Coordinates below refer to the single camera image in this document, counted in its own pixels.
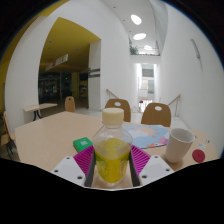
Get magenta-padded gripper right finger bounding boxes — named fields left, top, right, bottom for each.
left=128, top=144, right=175, bottom=188

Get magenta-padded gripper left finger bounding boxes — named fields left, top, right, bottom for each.
left=50, top=145, right=98, bottom=188

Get clear bottle with yellow label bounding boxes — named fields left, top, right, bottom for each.
left=92, top=107, right=134, bottom=185

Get small green box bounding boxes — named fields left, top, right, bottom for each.
left=72, top=136, right=94, bottom=154

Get white mug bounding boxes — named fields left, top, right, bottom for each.
left=164, top=128, right=196, bottom=164

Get colourful printed paper mat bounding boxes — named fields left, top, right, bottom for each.
left=122, top=124, right=171, bottom=150

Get flat round red coaster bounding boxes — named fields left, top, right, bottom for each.
left=192, top=149, right=206, bottom=164

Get wooden chair with oval cutout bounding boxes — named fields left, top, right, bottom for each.
left=104, top=98, right=132, bottom=123
left=64, top=96, right=76, bottom=114
left=140, top=102, right=172, bottom=128

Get small wooden side table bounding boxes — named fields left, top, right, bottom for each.
left=23, top=102, right=58, bottom=122

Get wooden stair handrail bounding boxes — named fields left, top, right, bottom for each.
left=167, top=93, right=182, bottom=116
left=105, top=88, right=120, bottom=100

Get dark sign on pillar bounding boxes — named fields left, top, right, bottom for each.
left=88, top=68, right=101, bottom=79

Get hanging white and red sign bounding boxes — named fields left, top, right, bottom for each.
left=44, top=53, right=70, bottom=72

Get green potted plant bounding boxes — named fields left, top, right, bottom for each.
left=129, top=44, right=140, bottom=56

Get oval ceiling lights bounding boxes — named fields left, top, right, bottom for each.
left=129, top=13, right=155, bottom=52

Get grey wall-mounted fixture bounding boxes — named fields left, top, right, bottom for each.
left=189, top=38, right=203, bottom=72

